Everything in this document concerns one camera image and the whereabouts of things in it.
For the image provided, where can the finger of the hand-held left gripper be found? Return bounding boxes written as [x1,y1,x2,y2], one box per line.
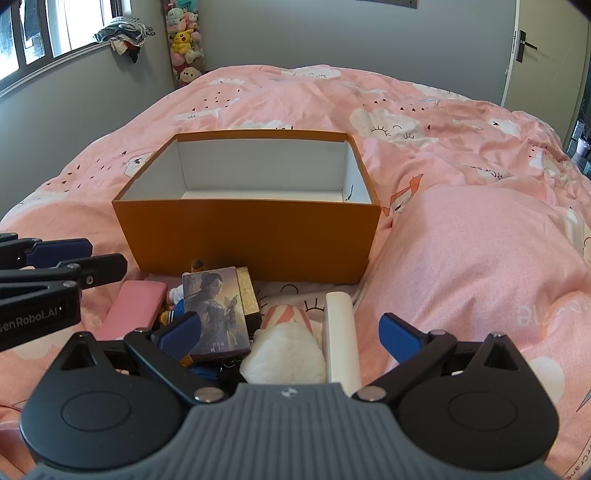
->
[0,234,93,269]
[0,253,128,309]

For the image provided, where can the pile of clothes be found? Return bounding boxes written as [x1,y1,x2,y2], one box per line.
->
[92,16,158,64]

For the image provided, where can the black and gold box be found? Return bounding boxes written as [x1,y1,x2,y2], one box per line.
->
[236,267,267,331]

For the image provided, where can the cluttered dark shelf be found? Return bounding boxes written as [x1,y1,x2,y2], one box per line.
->
[566,117,591,178]

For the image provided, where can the black door handle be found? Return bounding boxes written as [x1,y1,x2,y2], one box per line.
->
[516,30,539,64]

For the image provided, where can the black and white plush toy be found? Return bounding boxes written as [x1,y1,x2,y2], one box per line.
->
[239,322,328,385]

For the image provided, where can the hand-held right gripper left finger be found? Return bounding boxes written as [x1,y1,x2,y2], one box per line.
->
[59,311,227,404]

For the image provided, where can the orange cardboard box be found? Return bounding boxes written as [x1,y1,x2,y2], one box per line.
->
[112,130,382,284]

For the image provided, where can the white rectangular case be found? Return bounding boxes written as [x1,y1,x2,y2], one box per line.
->
[323,292,362,396]

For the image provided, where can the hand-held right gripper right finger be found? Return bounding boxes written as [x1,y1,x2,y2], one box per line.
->
[352,313,520,401]

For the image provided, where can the window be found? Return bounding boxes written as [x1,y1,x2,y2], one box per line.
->
[0,0,105,93]

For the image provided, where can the card box with figure picture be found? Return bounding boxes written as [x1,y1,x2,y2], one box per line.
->
[182,267,252,357]

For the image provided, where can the pink cloud print blanket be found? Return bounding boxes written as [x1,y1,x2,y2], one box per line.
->
[0,65,591,480]

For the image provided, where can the clear tube of plush toys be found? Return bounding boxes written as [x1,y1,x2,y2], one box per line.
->
[164,0,207,88]

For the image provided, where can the bear plush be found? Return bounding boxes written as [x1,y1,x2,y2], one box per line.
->
[159,258,222,384]

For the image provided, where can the cream door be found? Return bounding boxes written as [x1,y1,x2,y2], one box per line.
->
[501,0,591,139]

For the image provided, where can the pink pouch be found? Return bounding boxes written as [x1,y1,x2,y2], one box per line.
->
[99,280,168,342]

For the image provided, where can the grey wall switch panel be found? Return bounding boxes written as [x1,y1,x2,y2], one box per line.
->
[355,0,419,9]

